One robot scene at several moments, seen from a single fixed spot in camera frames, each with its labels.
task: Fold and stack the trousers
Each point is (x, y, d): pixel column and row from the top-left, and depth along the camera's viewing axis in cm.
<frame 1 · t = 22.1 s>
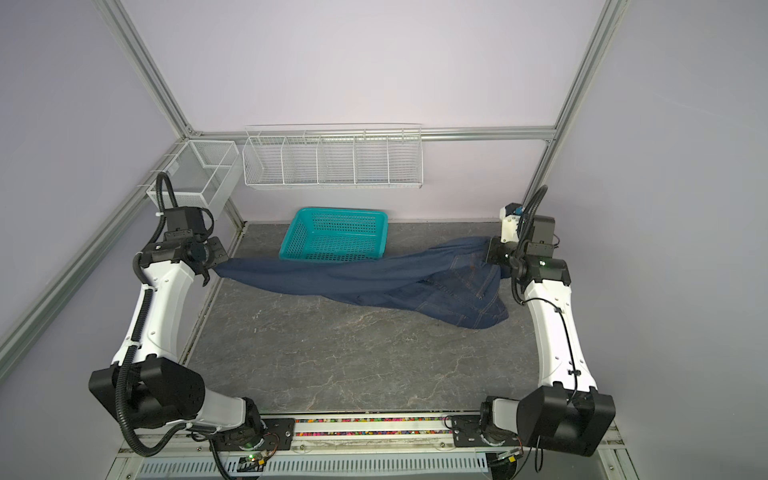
left hand: (210, 258, 78), fingers closed
right hand: (490, 244, 78), fingers closed
dark blue denim trousers: (460, 281, 84), point 18 cm above the table
teal plastic basket: (334, 234, 118), point 2 cm above the table

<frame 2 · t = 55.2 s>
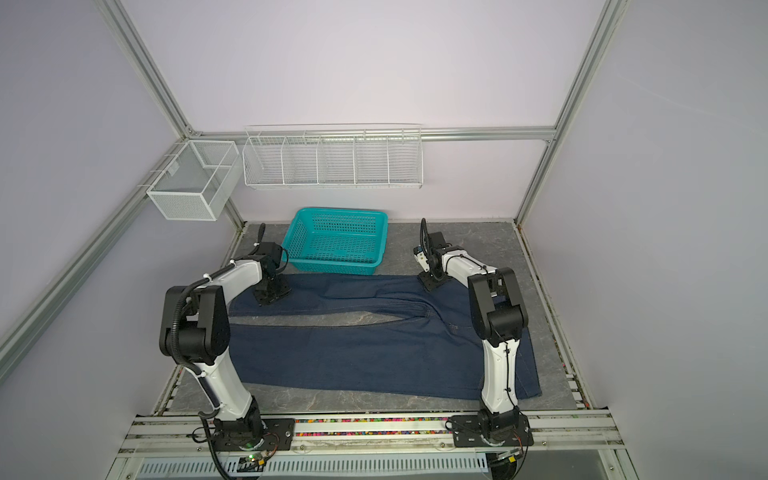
left hand: (281, 297, 96), fingers open
right hand: (434, 281, 102), fingers open
dark blue denim trousers: (437, 356, 88), on the table
the other named things where they were.

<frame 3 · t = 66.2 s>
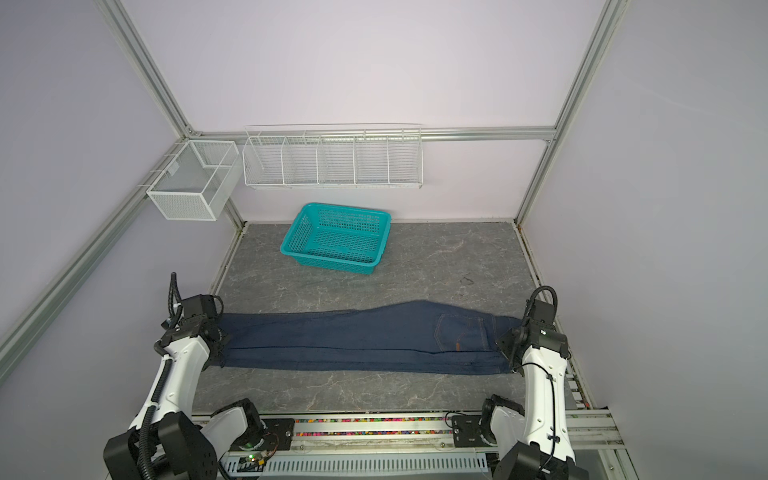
left hand: (212, 351, 80), fingers closed
right hand: (511, 355, 79), fingers open
dark blue denim trousers: (419, 337, 90), point 2 cm above the table
the other named things where they were.

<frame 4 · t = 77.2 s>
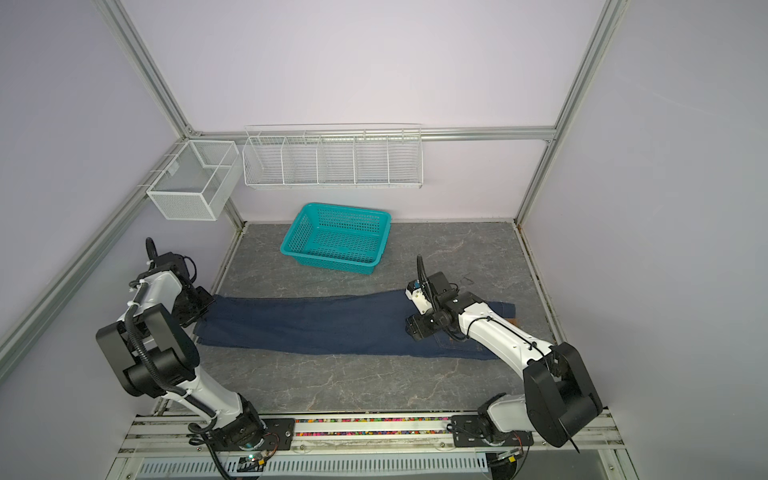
left hand: (205, 315, 86), fingers closed
right hand: (420, 325, 86), fingers open
dark blue denim trousers: (367, 323, 97), on the table
the other named things where they were.

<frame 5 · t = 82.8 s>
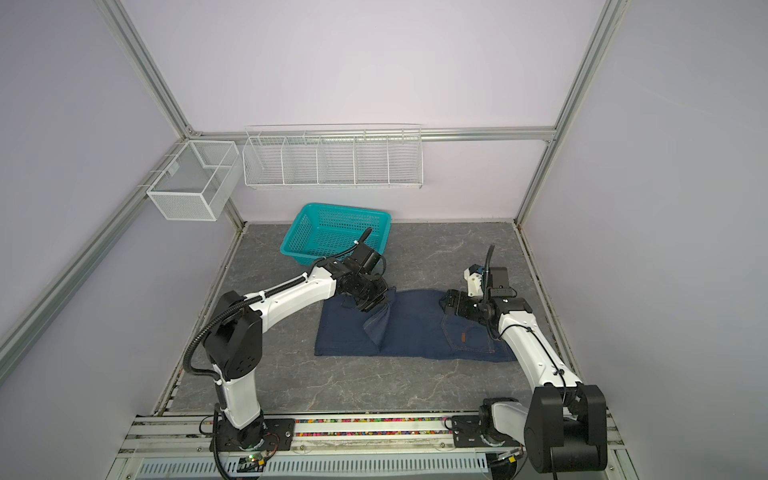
left hand: (393, 303, 85), fingers closed
right hand: (455, 306, 86), fingers open
